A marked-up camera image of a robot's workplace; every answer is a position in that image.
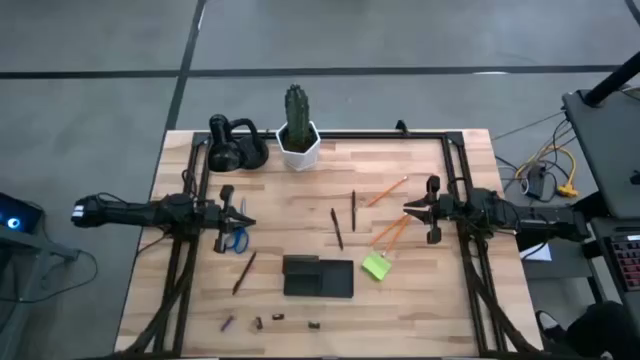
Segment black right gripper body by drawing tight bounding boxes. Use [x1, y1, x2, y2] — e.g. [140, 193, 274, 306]
[423, 174, 459, 246]

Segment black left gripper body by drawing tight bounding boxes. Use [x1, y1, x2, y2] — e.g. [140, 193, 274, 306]
[203, 184, 240, 254]

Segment blue handled scissors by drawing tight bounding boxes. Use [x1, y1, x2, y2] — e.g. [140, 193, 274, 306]
[223, 197, 250, 255]

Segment dark slim pen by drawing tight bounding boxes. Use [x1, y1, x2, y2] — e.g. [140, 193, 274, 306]
[231, 250, 258, 296]

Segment green sticky note pad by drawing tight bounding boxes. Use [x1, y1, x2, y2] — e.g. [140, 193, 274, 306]
[361, 251, 393, 282]

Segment black mesh desk organizer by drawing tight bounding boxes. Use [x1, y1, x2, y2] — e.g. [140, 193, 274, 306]
[282, 254, 355, 299]

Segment black desk lamp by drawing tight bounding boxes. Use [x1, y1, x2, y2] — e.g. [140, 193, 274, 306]
[207, 113, 270, 174]

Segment white hexagonal plant pot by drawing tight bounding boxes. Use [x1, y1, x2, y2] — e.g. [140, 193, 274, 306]
[275, 119, 322, 173]

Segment black power brick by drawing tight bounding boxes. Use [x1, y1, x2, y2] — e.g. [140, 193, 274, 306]
[527, 163, 549, 200]

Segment white paper sheet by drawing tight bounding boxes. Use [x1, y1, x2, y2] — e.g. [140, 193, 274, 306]
[519, 243, 553, 263]

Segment green cactus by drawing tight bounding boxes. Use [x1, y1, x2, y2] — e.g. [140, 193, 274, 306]
[284, 83, 312, 151]

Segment person's shoe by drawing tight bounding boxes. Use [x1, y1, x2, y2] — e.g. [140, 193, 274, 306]
[535, 309, 567, 346]

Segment dark keyboard desk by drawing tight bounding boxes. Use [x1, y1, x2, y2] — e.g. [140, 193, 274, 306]
[589, 217, 640, 321]

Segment grey metal stand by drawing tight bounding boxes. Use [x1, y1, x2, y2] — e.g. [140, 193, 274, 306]
[0, 227, 81, 360]

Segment grey side desk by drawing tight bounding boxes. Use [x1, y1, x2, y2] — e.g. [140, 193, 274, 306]
[562, 88, 640, 220]

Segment backlit keyboard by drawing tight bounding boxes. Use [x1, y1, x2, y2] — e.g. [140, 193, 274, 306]
[607, 233, 640, 294]

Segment computer with blue light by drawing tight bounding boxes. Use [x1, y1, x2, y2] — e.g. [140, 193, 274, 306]
[0, 192, 44, 235]

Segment person's leg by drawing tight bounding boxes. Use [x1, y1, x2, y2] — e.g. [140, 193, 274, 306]
[564, 299, 640, 360]

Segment black pole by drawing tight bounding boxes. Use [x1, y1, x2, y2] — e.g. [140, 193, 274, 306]
[583, 49, 640, 108]

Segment black aluminium table frame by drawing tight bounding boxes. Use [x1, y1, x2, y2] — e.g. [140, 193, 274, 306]
[117, 129, 546, 359]

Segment thin grey floor cable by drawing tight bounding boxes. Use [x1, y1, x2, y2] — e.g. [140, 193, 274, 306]
[492, 110, 569, 142]

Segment yellow cable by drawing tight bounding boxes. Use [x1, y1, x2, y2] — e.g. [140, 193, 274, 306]
[514, 144, 580, 199]

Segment black floor cable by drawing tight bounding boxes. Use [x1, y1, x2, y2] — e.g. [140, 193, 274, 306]
[0, 249, 100, 304]

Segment black desk frame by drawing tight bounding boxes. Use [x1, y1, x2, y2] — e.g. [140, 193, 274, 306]
[514, 192, 615, 306]

